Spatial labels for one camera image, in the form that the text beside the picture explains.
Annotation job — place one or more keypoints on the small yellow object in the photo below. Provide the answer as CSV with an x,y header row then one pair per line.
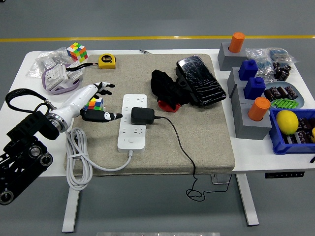
x,y
313,135

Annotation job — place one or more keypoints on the black cylindrical capacitor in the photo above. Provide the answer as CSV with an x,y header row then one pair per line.
x,y
292,93
270,94
281,91

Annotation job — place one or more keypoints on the small dark pen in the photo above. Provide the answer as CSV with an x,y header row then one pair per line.
x,y
144,51

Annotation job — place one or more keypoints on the blue square peg block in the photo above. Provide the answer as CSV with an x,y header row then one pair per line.
x,y
254,88
248,70

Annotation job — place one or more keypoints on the small colourful puzzle cube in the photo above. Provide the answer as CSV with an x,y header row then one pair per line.
x,y
77,52

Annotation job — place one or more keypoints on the black cloth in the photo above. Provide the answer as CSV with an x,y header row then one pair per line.
x,y
162,83

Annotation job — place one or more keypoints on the green batteries pile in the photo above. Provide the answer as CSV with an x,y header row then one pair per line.
x,y
285,103

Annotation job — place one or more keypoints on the white power strip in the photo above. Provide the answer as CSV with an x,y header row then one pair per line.
x,y
131,145

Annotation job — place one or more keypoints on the glossy black flat case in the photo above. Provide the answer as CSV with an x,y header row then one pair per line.
x,y
201,78

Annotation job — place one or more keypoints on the pale blue plate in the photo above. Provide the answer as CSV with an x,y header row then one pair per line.
x,y
300,97

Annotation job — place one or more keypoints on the grey block with round hole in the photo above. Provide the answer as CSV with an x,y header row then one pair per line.
x,y
251,130
231,60

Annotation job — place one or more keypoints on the white sockets with purple band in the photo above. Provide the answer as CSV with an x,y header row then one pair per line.
x,y
55,76

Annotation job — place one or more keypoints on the black table control panel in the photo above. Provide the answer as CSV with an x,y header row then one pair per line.
x,y
284,175

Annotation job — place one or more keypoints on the white table leg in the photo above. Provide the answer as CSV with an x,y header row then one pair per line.
x,y
248,204
70,209

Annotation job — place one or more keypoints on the large colourful puzzle cube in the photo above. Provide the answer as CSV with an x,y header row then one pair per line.
x,y
96,103

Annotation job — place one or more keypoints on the black capacitor cluster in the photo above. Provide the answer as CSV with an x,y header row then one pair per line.
x,y
282,71

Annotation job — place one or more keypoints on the clear bag of blue parts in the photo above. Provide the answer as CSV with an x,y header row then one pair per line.
x,y
263,61

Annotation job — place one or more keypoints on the clear bag of white parts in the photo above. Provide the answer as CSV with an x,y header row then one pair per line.
x,y
44,61

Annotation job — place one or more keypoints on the grey-brown fabric mat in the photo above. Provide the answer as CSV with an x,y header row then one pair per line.
x,y
209,147

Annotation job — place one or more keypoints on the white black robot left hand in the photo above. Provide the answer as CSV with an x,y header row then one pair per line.
x,y
78,98

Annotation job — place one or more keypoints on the small black object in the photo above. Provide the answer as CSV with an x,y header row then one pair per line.
x,y
312,159

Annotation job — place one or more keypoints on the orange cylinder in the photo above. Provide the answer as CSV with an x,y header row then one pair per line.
x,y
236,41
259,108

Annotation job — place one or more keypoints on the yellow tape measure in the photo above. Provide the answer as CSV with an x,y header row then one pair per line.
x,y
107,61

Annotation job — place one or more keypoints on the blue plastic bin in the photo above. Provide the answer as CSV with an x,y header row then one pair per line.
x,y
290,148

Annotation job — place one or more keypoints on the red plastic piece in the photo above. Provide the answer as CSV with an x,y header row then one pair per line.
x,y
167,107

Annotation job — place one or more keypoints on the black capacitors in bin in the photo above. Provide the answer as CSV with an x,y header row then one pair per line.
x,y
304,132

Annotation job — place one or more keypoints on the metal bracket under table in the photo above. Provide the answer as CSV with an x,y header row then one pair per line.
x,y
221,180

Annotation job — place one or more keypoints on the yellow lemon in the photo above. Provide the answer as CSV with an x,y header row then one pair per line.
x,y
287,122

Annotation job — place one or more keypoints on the black power adapter plug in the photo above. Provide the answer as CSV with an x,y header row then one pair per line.
x,y
141,116

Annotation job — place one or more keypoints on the grey block with square hole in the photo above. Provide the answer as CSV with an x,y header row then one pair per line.
x,y
238,99
232,81

